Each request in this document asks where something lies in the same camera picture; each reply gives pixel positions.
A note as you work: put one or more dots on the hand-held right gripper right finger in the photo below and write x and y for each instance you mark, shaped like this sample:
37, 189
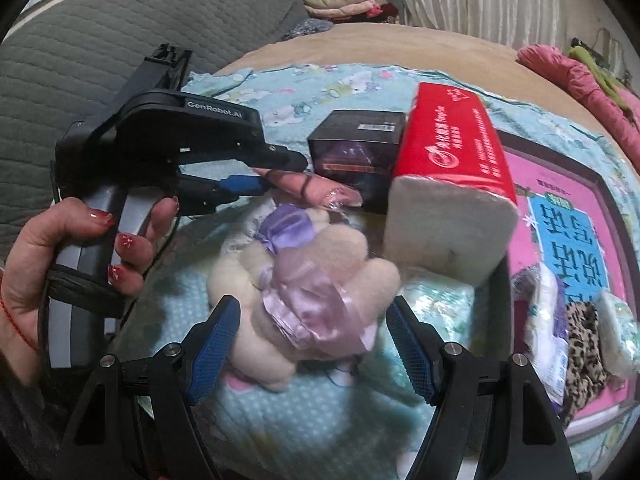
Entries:
412, 355

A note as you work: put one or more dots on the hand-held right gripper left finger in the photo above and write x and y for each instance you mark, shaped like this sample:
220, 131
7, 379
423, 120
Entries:
215, 355

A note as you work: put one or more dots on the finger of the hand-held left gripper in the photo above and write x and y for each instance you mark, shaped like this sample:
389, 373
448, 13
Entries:
280, 158
245, 186

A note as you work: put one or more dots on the floral tissue pack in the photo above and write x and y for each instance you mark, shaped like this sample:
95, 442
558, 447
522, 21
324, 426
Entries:
437, 295

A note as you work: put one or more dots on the cream plush toy purple bow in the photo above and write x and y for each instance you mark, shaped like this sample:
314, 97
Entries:
310, 280

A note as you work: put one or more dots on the white purple small packet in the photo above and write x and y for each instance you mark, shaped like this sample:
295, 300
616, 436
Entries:
545, 320

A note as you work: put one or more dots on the leopard print scrunchie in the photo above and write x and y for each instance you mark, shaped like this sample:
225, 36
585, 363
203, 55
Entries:
585, 360

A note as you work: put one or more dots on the green ball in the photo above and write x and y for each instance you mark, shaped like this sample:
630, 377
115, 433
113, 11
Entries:
617, 332

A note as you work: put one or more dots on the brown shallow box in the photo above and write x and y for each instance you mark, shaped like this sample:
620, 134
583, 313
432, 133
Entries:
575, 170

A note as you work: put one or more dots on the person's left forearm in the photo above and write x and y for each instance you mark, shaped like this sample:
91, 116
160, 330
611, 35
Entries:
12, 355

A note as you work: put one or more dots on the person's left hand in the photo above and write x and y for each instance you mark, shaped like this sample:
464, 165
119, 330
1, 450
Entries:
27, 260

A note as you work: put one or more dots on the white floral cloth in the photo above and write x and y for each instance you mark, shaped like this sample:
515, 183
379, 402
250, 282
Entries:
237, 240

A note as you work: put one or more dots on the black box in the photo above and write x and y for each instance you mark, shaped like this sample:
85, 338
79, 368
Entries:
355, 135

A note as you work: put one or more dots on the light blue printed blanket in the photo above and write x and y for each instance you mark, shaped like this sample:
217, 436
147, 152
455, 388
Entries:
280, 420

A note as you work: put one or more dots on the dark floral cloth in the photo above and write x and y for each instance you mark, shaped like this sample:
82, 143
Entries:
306, 27

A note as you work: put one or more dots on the tan bed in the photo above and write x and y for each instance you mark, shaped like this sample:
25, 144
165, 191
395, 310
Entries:
400, 45

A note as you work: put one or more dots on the red tissue pack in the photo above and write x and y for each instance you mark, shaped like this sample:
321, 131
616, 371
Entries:
450, 140

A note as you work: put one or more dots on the pink book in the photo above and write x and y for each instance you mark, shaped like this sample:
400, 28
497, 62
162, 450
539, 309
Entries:
565, 205

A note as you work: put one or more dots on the white striped curtain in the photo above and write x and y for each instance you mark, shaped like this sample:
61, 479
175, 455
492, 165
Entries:
475, 0

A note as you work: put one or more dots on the pink quilt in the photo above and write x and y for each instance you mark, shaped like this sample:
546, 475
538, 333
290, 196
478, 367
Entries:
595, 90

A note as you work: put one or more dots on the green garment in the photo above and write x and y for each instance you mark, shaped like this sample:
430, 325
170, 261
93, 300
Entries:
602, 75

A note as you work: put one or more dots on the cluttered side table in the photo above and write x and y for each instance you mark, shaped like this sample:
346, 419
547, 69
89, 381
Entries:
600, 45

